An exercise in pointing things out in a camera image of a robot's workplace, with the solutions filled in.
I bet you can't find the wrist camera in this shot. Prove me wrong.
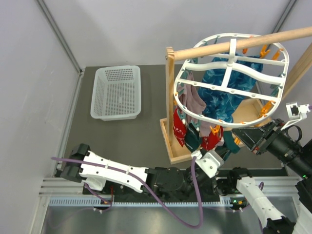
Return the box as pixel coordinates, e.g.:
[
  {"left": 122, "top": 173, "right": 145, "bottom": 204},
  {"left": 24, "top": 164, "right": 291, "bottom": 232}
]
[
  {"left": 281, "top": 102, "right": 312, "bottom": 130},
  {"left": 191, "top": 150, "right": 224, "bottom": 178}
]

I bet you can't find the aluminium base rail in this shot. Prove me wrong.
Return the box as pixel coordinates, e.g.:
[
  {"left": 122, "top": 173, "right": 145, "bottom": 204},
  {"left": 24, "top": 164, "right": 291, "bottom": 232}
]
[{"left": 39, "top": 176, "right": 299, "bottom": 209}]

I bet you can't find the red patterned sock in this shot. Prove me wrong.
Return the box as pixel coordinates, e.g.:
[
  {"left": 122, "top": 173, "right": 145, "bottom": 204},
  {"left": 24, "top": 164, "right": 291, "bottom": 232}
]
[
  {"left": 201, "top": 125, "right": 224, "bottom": 151},
  {"left": 173, "top": 108, "right": 187, "bottom": 147}
]

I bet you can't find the green reindeer sock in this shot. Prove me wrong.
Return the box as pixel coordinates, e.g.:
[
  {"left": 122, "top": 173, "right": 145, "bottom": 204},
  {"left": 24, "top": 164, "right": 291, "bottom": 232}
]
[{"left": 223, "top": 131, "right": 240, "bottom": 154}]

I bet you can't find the white plastic basket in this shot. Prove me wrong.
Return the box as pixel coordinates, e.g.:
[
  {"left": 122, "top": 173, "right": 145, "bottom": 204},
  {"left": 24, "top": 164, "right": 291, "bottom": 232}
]
[{"left": 90, "top": 65, "right": 141, "bottom": 121}]

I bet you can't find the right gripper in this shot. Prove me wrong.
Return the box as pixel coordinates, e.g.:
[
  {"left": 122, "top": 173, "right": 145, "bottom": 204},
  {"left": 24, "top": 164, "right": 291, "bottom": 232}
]
[{"left": 232, "top": 116, "right": 312, "bottom": 176}]

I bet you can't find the blue patterned cloth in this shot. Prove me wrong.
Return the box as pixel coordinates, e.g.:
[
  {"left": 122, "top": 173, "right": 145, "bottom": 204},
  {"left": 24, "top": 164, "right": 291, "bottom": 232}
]
[{"left": 197, "top": 56, "right": 265, "bottom": 124}]

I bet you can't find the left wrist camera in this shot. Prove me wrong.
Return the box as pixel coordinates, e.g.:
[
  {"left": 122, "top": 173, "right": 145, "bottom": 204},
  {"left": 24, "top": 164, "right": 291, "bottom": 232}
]
[{"left": 191, "top": 150, "right": 224, "bottom": 178}]

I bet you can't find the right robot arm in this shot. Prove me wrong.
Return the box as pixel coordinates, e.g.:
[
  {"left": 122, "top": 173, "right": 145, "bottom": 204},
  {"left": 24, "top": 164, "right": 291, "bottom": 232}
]
[{"left": 227, "top": 119, "right": 312, "bottom": 234}]

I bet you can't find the wooden rack stand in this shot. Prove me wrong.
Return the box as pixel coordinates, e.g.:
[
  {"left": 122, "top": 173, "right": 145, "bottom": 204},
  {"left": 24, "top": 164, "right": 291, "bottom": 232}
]
[{"left": 160, "top": 27, "right": 312, "bottom": 164}]

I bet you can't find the white clip hanger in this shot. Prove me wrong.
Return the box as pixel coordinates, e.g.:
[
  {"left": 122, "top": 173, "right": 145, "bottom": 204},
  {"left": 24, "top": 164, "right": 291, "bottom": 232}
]
[{"left": 173, "top": 33, "right": 290, "bottom": 133}]

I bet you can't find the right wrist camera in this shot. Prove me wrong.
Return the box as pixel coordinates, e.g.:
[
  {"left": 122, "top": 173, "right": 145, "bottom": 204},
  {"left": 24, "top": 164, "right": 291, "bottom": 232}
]
[{"left": 281, "top": 102, "right": 312, "bottom": 130}]

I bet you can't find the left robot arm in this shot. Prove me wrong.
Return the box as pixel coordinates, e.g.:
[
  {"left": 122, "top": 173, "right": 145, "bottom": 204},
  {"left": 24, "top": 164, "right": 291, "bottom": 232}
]
[{"left": 60, "top": 144, "right": 224, "bottom": 202}]

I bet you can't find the mauve cloth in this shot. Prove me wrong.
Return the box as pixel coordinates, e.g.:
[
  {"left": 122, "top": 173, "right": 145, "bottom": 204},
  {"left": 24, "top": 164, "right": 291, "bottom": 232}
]
[{"left": 177, "top": 70, "right": 206, "bottom": 123}]

